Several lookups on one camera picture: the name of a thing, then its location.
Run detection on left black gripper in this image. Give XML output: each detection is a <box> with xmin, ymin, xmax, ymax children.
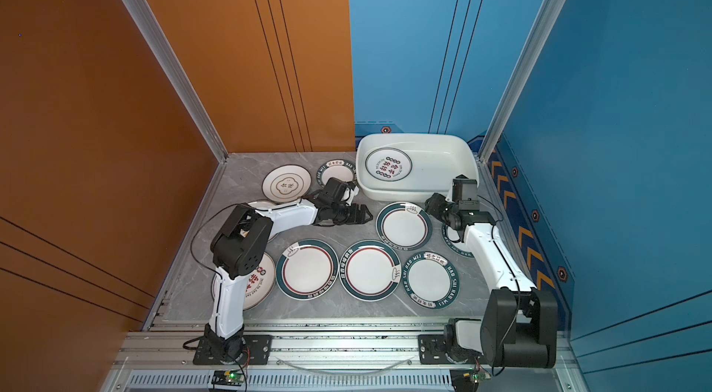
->
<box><xmin>331</xmin><ymin>204</ymin><xmax>376</xmax><ymax>225</ymax></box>

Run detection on green red rim plate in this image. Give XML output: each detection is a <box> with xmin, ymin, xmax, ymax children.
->
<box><xmin>376</xmin><ymin>202</ymin><xmax>433</xmax><ymax>251</ymax></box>
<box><xmin>276</xmin><ymin>239</ymin><xmax>339</xmax><ymax>301</ymax></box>
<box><xmin>339</xmin><ymin>240</ymin><xmax>402</xmax><ymax>302</ymax></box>

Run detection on white plate red characters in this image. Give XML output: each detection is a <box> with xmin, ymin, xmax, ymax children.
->
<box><xmin>365</xmin><ymin>147</ymin><xmax>413</xmax><ymax>182</ymax></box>

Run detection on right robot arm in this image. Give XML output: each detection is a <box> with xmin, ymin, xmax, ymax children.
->
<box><xmin>426</xmin><ymin>193</ymin><xmax>558</xmax><ymax>369</ymax></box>

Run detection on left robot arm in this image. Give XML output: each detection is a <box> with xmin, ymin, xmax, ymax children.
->
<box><xmin>198</xmin><ymin>179</ymin><xmax>373</xmax><ymax>364</ymax></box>

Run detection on white plastic bin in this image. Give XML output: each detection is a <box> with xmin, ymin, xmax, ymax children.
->
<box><xmin>356</xmin><ymin>134</ymin><xmax>479</xmax><ymax>203</ymax></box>

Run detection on small green rim text plate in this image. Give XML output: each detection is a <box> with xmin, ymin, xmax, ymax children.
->
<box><xmin>316</xmin><ymin>159</ymin><xmax>356</xmax><ymax>187</ymax></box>

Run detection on green rim text plate front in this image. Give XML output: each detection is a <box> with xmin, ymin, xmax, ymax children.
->
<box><xmin>402</xmin><ymin>251</ymin><xmax>461</xmax><ymax>310</ymax></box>

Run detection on white plate brown flower outline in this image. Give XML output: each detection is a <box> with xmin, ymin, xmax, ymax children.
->
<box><xmin>261</xmin><ymin>165</ymin><xmax>312</xmax><ymax>204</ymax></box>

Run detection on plate with orange sunburst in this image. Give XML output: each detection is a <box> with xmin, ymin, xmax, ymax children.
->
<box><xmin>248</xmin><ymin>200</ymin><xmax>277</xmax><ymax>210</ymax></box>

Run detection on large plate red characters circles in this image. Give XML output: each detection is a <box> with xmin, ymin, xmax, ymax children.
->
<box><xmin>211</xmin><ymin>253</ymin><xmax>276</xmax><ymax>310</ymax></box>

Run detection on right circuit board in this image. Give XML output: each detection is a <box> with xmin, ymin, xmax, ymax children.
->
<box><xmin>450</xmin><ymin>370</ymin><xmax>491</xmax><ymax>392</ymax></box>

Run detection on left green circuit board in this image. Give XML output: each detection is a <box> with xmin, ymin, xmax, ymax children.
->
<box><xmin>210</xmin><ymin>370</ymin><xmax>248</xmax><ymax>391</ymax></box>

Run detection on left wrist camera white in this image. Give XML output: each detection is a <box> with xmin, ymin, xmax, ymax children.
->
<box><xmin>343</xmin><ymin>182</ymin><xmax>360</xmax><ymax>205</ymax></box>

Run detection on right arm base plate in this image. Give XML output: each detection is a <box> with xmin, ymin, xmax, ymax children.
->
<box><xmin>417</xmin><ymin>334</ymin><xmax>487</xmax><ymax>365</ymax></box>

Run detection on aluminium rail frame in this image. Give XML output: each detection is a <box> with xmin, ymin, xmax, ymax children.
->
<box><xmin>101</xmin><ymin>318</ymin><xmax>587</xmax><ymax>391</ymax></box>

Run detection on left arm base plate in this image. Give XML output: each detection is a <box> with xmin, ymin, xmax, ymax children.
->
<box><xmin>193</xmin><ymin>335</ymin><xmax>273</xmax><ymax>366</ymax></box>

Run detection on right aluminium corner post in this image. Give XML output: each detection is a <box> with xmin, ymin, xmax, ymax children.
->
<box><xmin>478</xmin><ymin>0</ymin><xmax>567</xmax><ymax>164</ymax></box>

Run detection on aluminium corner post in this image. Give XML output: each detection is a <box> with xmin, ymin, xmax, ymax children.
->
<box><xmin>122</xmin><ymin>0</ymin><xmax>229</xmax><ymax>164</ymax></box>
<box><xmin>478</xmin><ymin>0</ymin><xmax>567</xmax><ymax>164</ymax></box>

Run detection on left aluminium corner post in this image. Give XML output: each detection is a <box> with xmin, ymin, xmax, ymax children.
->
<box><xmin>122</xmin><ymin>0</ymin><xmax>229</xmax><ymax>164</ymax></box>

